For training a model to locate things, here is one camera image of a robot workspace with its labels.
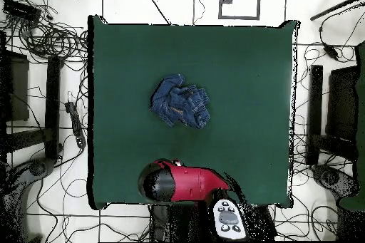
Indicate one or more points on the blue denim jeans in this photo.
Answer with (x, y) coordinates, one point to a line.
(179, 102)

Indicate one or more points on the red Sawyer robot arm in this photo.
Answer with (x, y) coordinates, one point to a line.
(194, 183)

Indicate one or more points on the dark green table cloth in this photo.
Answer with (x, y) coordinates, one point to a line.
(128, 69)

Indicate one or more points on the black power strip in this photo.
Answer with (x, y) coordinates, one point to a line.
(76, 124)

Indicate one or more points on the black upright bar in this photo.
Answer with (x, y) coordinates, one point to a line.
(315, 106)
(52, 106)

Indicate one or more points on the black wheeled base leg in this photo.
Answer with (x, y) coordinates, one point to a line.
(330, 177)
(37, 168)

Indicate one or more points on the black panel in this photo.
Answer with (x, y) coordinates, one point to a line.
(342, 100)

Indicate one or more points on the black power adapter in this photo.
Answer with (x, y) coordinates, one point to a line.
(330, 51)

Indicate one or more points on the black case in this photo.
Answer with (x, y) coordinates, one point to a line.
(17, 86)

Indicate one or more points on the black tripod leg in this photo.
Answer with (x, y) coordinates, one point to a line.
(333, 7)

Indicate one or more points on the black electronics box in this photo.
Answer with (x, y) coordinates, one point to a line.
(20, 9)

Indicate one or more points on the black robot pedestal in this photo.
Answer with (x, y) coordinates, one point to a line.
(182, 223)

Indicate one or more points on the gray square frame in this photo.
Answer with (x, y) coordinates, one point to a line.
(239, 18)

